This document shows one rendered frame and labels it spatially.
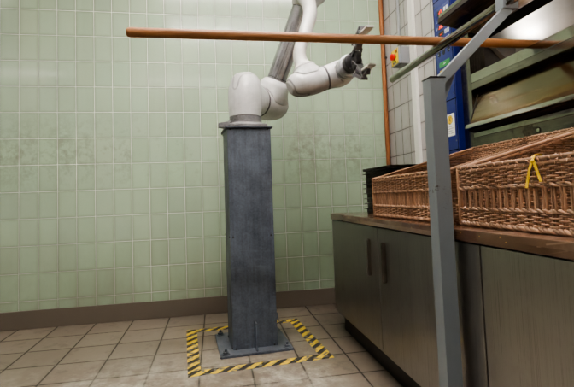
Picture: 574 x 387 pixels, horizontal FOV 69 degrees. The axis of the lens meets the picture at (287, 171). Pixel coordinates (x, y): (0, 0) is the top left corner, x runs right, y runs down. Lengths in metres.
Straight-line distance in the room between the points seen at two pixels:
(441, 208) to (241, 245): 1.06
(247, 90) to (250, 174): 0.39
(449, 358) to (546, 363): 0.26
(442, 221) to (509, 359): 0.31
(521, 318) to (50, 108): 2.48
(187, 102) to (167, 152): 0.33
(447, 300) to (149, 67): 2.13
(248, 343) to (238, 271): 0.32
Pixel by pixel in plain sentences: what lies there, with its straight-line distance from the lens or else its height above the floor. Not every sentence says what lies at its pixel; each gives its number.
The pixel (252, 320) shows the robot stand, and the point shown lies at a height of 0.13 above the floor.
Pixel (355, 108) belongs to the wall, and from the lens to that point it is 2.76.
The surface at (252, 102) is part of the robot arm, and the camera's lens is 1.98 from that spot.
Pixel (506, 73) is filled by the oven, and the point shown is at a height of 1.12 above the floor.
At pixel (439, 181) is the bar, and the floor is 0.69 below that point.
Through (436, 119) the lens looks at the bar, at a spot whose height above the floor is 0.85.
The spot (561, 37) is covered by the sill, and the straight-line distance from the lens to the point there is 1.69.
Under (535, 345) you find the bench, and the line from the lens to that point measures 0.96.
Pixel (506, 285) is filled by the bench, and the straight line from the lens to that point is 0.99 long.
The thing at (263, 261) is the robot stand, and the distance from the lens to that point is 1.93.
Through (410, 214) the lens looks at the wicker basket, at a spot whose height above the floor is 0.60.
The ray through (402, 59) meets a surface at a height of 1.43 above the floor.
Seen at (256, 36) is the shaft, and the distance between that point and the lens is 1.39.
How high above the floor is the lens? 0.67
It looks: 3 degrees up
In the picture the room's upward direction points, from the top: 2 degrees counter-clockwise
